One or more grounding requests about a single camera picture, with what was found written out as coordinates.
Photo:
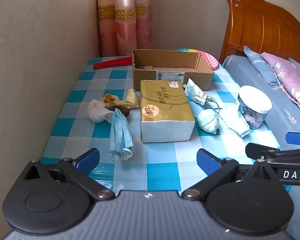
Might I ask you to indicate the white face mask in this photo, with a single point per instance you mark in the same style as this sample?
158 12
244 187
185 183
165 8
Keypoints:
236 122
97 111

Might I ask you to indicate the clear jar with white lid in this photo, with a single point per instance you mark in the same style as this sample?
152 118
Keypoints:
253 105

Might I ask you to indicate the pink floral pillow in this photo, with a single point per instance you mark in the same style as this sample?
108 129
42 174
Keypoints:
290 80

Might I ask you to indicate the red folded fan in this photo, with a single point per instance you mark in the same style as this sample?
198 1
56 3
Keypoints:
110 63

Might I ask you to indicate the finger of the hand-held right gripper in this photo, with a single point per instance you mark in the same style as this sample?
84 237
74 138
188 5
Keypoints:
257 150
298 139

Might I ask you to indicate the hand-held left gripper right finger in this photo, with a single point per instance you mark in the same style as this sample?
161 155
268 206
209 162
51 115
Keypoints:
207 162

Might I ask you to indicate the pink curtain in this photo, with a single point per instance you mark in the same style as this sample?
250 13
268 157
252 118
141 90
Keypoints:
125 17

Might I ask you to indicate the brown cardboard box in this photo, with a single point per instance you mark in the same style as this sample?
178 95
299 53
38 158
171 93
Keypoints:
172 76

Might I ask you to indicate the light blue plush toy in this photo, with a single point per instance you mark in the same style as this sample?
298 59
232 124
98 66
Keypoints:
208 121

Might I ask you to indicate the rainbow pop bubble toy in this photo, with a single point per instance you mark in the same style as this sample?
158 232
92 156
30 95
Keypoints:
210 58

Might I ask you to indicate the brown hair scrunchie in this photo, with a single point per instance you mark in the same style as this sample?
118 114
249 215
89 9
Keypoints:
121 111

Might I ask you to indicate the blue checked tablecloth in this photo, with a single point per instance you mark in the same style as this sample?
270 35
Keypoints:
162 162

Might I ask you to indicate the gold tissue pack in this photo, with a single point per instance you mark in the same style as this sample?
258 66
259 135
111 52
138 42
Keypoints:
165 110

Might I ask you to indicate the blue face mask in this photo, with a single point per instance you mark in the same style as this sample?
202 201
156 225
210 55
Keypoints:
120 135

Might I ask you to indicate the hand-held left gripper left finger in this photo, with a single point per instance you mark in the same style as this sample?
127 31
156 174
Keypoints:
88 158

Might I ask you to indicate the floral blue pouch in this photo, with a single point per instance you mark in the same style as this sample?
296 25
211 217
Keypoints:
196 92

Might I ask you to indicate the wooden headboard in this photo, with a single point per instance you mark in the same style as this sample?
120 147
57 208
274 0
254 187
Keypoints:
257 22

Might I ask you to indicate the blue floral pillow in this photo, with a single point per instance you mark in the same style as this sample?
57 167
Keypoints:
256 62

